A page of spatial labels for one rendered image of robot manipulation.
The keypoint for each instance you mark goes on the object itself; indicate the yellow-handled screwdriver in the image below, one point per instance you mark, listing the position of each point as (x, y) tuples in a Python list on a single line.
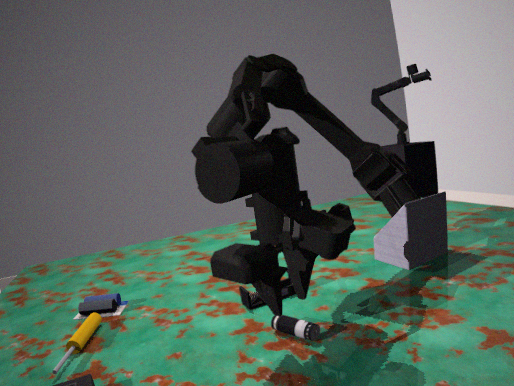
[(79, 339)]

